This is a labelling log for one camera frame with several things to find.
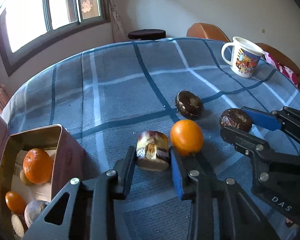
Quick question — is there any small orange tangerine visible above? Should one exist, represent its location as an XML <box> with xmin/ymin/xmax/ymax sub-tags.
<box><xmin>170</xmin><ymin>119</ymin><xmax>204</xmax><ymax>156</ymax></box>

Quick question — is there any large orange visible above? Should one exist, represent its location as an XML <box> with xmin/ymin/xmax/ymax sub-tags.
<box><xmin>23</xmin><ymin>148</ymin><xmax>53</xmax><ymax>185</ymax></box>

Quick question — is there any brown round kiwi fruit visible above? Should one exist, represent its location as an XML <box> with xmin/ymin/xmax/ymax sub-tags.
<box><xmin>19</xmin><ymin>170</ymin><xmax>34</xmax><ymax>186</ymax></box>

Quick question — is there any small orange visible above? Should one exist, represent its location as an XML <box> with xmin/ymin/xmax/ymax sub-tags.
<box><xmin>5</xmin><ymin>191</ymin><xmax>26</xmax><ymax>215</ymax></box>

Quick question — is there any person's right hand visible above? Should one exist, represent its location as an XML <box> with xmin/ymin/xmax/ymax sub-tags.
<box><xmin>285</xmin><ymin>218</ymin><xmax>299</xmax><ymax>229</ymax></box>

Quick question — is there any pink floral cushion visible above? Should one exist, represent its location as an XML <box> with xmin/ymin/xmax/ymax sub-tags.
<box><xmin>264</xmin><ymin>51</ymin><xmax>299</xmax><ymax>87</ymax></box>

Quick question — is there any blue plaid tablecloth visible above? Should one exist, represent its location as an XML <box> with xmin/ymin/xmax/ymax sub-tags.
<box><xmin>1</xmin><ymin>38</ymin><xmax>300</xmax><ymax>239</ymax></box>

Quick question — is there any brown leather sofa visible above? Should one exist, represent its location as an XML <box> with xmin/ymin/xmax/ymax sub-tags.
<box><xmin>257</xmin><ymin>43</ymin><xmax>300</xmax><ymax>90</ymax></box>

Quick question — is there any white cartoon mug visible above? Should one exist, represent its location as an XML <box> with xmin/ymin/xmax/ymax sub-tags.
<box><xmin>221</xmin><ymin>36</ymin><xmax>264</xmax><ymax>78</ymax></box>

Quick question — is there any dark round stool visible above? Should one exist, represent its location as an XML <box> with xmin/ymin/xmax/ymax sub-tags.
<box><xmin>128</xmin><ymin>29</ymin><xmax>166</xmax><ymax>40</ymax></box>

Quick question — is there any sliding glass window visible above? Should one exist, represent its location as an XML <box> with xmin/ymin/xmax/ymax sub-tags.
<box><xmin>0</xmin><ymin>0</ymin><xmax>110</xmax><ymax>76</ymax></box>

